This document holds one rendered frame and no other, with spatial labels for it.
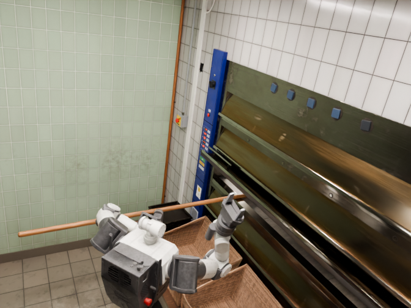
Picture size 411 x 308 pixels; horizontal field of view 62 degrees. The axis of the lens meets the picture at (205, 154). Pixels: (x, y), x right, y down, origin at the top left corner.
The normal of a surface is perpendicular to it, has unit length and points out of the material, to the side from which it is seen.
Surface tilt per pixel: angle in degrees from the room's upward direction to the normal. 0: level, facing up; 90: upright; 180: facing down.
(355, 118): 90
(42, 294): 0
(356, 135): 90
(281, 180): 70
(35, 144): 90
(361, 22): 90
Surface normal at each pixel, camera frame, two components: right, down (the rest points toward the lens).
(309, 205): -0.78, -0.25
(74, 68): 0.46, 0.40
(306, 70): -0.88, 0.07
